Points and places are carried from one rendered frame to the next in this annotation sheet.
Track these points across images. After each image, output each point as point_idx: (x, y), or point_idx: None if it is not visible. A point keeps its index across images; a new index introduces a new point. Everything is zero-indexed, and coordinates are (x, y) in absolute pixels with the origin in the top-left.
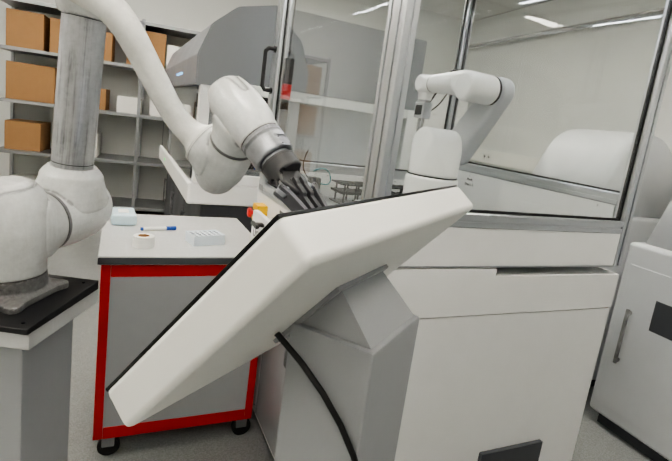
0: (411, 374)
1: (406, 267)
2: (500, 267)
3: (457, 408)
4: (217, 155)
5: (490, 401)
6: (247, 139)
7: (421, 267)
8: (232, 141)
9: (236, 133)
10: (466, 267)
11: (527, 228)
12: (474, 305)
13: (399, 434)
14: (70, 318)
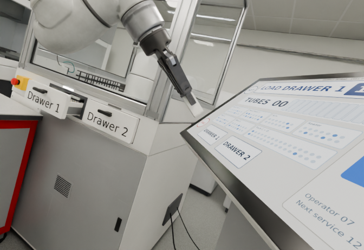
0: (158, 179)
1: (169, 122)
2: (190, 122)
3: (167, 190)
4: (85, 12)
5: (175, 183)
6: (138, 6)
7: (173, 122)
8: (116, 2)
9: None
10: (184, 122)
11: (201, 106)
12: (182, 140)
13: (148, 212)
14: None
